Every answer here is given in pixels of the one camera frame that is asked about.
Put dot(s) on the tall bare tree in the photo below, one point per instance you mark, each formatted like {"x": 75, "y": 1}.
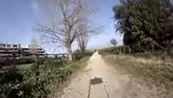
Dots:
{"x": 67, "y": 38}

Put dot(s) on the small round tree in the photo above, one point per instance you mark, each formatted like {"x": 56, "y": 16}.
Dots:
{"x": 113, "y": 41}

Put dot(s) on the gravel dirt path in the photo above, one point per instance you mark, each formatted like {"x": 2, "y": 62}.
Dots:
{"x": 94, "y": 70}

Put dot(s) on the green bushes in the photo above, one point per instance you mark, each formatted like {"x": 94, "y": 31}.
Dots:
{"x": 10, "y": 88}

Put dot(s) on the small bare tree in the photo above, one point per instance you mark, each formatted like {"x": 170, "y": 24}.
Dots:
{"x": 82, "y": 39}

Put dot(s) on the long terraced building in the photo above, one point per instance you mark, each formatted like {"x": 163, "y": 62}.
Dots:
{"x": 7, "y": 51}

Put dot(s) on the dry grass verge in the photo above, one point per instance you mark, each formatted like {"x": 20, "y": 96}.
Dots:
{"x": 166, "y": 72}

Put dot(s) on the large dark leafy tree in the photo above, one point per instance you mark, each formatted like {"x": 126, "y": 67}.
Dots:
{"x": 143, "y": 18}

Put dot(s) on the wooden fence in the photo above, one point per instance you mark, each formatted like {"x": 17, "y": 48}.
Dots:
{"x": 55, "y": 56}
{"x": 121, "y": 49}

